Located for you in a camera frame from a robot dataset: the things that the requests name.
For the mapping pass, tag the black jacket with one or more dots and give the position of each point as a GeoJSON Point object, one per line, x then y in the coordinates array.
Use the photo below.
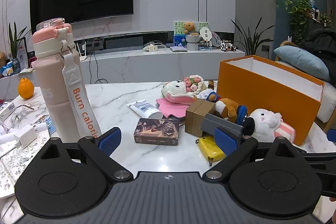
{"type": "Point", "coordinates": [323, 45]}

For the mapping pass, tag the pink wallet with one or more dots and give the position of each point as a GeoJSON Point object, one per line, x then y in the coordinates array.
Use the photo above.
{"type": "Point", "coordinates": [173, 107]}

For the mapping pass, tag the clear frame glasses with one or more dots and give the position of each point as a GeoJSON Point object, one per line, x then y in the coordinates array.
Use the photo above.
{"type": "Point", "coordinates": [26, 107]}

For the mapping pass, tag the blue printed card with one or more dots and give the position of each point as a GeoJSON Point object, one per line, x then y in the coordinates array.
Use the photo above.
{"type": "Point", "coordinates": [50, 125]}

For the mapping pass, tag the orange storage box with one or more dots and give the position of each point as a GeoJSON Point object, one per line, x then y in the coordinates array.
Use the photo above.
{"type": "Point", "coordinates": [262, 98]}

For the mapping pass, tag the white scribble print sheet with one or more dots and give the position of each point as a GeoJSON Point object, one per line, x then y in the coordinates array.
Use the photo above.
{"type": "Point", "coordinates": [15, 166]}

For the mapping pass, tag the brown teddy bear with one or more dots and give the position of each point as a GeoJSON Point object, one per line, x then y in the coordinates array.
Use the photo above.
{"type": "Point", "coordinates": [190, 27]}

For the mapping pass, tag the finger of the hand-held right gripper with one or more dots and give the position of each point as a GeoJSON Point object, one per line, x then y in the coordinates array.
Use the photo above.
{"type": "Point", "coordinates": [331, 138]}

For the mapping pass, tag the dark printed card box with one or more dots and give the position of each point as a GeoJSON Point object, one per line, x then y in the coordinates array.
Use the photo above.
{"type": "Point", "coordinates": [157, 130]}

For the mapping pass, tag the white cream tube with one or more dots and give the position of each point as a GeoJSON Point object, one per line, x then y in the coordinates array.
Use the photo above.
{"type": "Point", "coordinates": [145, 108]}

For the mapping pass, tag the bushy green shelf plant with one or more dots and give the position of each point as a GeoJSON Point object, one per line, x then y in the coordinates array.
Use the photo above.
{"type": "Point", "coordinates": [299, 11]}

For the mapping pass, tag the blue snack bag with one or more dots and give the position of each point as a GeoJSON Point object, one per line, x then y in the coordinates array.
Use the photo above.
{"type": "Point", "coordinates": [10, 67]}

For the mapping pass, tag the light blue pillow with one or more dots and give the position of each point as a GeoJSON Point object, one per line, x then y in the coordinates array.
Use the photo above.
{"type": "Point", "coordinates": [302, 61]}

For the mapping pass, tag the white round hand fan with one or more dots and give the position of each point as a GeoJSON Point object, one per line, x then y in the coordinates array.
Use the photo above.
{"type": "Point", "coordinates": [206, 32]}

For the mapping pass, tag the wooden chair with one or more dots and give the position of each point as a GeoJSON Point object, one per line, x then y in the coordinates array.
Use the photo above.
{"type": "Point", "coordinates": [284, 44]}

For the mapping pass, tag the long leaf potted plant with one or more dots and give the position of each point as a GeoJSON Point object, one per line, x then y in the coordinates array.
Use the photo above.
{"type": "Point", "coordinates": [249, 40]}

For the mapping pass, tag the orange citrus fruit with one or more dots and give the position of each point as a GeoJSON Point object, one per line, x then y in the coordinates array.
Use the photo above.
{"type": "Point", "coordinates": [25, 88]}

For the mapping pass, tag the white charger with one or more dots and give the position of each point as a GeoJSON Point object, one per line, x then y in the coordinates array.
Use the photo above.
{"type": "Point", "coordinates": [26, 136]}

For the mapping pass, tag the white fluffy plush toy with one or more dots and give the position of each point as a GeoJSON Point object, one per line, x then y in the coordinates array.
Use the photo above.
{"type": "Point", "coordinates": [265, 121]}

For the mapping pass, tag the blue green painting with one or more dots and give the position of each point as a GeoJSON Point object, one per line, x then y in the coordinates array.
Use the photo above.
{"type": "Point", "coordinates": [179, 35]}

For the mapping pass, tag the small brown cardboard box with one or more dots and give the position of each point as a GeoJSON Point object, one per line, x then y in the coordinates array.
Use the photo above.
{"type": "Point", "coordinates": [197, 116]}

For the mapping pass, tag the brown plush toy blue cap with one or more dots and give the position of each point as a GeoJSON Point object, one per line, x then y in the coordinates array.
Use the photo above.
{"type": "Point", "coordinates": [225, 108]}

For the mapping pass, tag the black white toy cows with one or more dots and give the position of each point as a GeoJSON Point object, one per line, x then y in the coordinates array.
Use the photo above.
{"type": "Point", "coordinates": [227, 46]}

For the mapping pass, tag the grey rectangular case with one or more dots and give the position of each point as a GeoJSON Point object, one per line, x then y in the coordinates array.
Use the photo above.
{"type": "Point", "coordinates": [220, 124]}

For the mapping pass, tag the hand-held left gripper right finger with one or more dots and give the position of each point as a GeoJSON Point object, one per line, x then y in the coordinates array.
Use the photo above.
{"type": "Point", "coordinates": [225, 142]}

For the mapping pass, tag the patterned round fan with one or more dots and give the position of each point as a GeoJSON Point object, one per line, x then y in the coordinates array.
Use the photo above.
{"type": "Point", "coordinates": [217, 38]}

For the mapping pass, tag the white router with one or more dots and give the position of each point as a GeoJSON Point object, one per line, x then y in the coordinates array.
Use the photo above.
{"type": "Point", "coordinates": [83, 58]}

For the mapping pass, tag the tall leafy plant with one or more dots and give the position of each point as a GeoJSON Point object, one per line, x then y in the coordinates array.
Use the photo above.
{"type": "Point", "coordinates": [15, 40]}

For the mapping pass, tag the grey tablet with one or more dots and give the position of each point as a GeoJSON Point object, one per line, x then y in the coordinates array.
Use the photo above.
{"type": "Point", "coordinates": [178, 48]}

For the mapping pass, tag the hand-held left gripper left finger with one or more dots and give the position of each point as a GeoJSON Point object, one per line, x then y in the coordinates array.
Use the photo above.
{"type": "Point", "coordinates": [110, 141]}

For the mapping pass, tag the yellow tape measure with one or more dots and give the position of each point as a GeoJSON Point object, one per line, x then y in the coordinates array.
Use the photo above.
{"type": "Point", "coordinates": [210, 147]}

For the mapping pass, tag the pink water bottle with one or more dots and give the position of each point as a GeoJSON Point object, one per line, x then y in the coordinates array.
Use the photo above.
{"type": "Point", "coordinates": [52, 77]}

